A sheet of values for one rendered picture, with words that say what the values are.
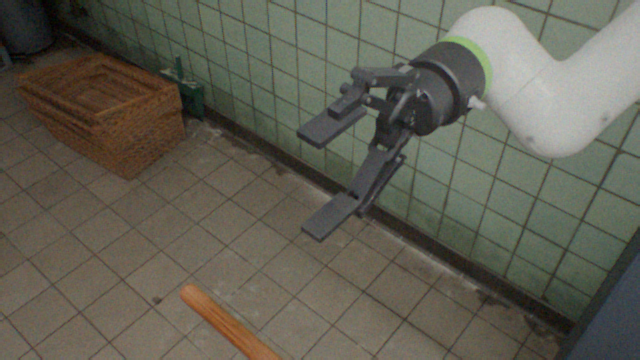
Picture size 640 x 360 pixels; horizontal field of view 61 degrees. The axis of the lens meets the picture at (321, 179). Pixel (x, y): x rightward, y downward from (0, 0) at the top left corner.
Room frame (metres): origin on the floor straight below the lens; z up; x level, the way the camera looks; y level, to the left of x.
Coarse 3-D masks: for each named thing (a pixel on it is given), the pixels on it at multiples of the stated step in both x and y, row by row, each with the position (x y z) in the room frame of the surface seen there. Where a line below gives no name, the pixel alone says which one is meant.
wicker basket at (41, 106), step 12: (108, 72) 2.45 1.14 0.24; (120, 72) 2.39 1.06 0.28; (48, 84) 2.21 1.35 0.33; (60, 84) 2.26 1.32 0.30; (132, 84) 2.34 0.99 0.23; (144, 84) 2.29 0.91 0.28; (24, 96) 2.08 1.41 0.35; (60, 96) 2.23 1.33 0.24; (36, 108) 2.09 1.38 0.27; (48, 108) 1.97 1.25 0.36; (60, 120) 1.98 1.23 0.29; (72, 120) 1.86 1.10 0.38; (96, 132) 1.79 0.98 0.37; (108, 144) 1.82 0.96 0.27; (144, 144) 1.97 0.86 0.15; (120, 156) 1.85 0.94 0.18; (132, 156) 1.90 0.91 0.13
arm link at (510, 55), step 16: (464, 16) 0.65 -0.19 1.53; (480, 16) 0.63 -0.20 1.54; (496, 16) 0.63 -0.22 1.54; (512, 16) 0.64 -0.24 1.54; (448, 32) 0.63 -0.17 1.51; (464, 32) 0.60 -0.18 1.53; (480, 32) 0.60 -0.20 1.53; (496, 32) 0.61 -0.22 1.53; (512, 32) 0.61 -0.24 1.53; (528, 32) 0.63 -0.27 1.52; (480, 48) 0.58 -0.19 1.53; (496, 48) 0.59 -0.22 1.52; (512, 48) 0.59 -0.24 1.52; (528, 48) 0.60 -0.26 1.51; (496, 64) 0.57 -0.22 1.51; (512, 64) 0.58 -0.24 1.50; (528, 64) 0.58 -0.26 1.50; (544, 64) 0.58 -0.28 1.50; (496, 80) 0.57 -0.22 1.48; (512, 80) 0.57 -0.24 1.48; (528, 80) 0.56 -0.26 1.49; (496, 96) 0.57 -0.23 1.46; (512, 96) 0.56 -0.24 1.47
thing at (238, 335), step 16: (192, 288) 0.46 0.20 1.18; (192, 304) 0.44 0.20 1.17; (208, 304) 0.44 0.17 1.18; (208, 320) 0.41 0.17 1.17; (224, 320) 0.41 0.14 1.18; (224, 336) 0.39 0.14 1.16; (240, 336) 0.38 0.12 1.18; (256, 336) 0.38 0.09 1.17; (256, 352) 0.36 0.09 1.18; (272, 352) 0.36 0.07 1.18
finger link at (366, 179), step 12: (408, 132) 0.47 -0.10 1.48; (372, 144) 0.48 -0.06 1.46; (396, 144) 0.47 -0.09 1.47; (372, 156) 0.46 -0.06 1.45; (384, 156) 0.46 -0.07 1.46; (396, 156) 0.46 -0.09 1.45; (360, 168) 0.46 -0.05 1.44; (372, 168) 0.45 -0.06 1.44; (384, 168) 0.45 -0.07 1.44; (360, 180) 0.44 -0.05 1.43; (372, 180) 0.44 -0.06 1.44; (348, 192) 0.44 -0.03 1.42; (360, 192) 0.43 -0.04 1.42; (360, 204) 0.42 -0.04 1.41
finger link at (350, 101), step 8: (360, 72) 0.43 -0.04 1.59; (360, 80) 0.43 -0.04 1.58; (352, 88) 0.43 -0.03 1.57; (360, 88) 0.43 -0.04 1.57; (368, 88) 0.43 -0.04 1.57; (344, 96) 0.42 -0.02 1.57; (352, 96) 0.42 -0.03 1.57; (360, 96) 0.42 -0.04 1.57; (336, 104) 0.41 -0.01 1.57; (344, 104) 0.41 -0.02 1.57; (352, 104) 0.41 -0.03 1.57; (360, 104) 0.42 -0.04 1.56; (328, 112) 0.40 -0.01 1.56; (336, 112) 0.40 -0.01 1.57; (344, 112) 0.40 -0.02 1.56
